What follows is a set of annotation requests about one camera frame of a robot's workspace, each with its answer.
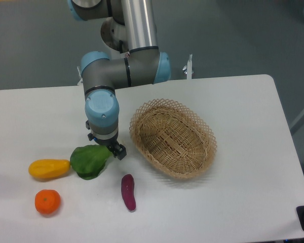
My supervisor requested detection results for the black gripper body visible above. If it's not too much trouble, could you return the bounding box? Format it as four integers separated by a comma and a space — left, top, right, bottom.
88, 133, 118, 152

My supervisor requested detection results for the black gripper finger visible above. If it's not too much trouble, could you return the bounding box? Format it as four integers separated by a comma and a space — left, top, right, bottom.
108, 143, 127, 160

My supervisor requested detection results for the green bok choy vegetable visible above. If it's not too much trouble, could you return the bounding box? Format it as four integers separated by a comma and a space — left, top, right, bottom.
70, 145, 112, 180

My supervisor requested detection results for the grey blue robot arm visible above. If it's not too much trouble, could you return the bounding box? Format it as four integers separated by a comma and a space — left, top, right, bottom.
68, 1, 171, 159

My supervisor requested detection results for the purple sweet potato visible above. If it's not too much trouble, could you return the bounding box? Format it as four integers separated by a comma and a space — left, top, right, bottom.
121, 174, 136, 211

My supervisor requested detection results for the woven wicker basket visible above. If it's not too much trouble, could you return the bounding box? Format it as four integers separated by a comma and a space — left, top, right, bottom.
129, 99, 217, 180

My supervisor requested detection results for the yellow papaya fruit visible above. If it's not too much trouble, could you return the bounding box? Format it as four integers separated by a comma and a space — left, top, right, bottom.
28, 159, 70, 180

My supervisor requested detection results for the orange tangerine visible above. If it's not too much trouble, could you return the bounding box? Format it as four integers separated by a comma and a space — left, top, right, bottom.
34, 189, 61, 215

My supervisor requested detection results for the white metal bracket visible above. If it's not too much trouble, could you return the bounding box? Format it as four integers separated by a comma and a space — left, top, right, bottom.
182, 54, 194, 79

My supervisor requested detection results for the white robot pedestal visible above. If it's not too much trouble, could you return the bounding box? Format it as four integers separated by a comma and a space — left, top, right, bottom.
100, 17, 129, 59

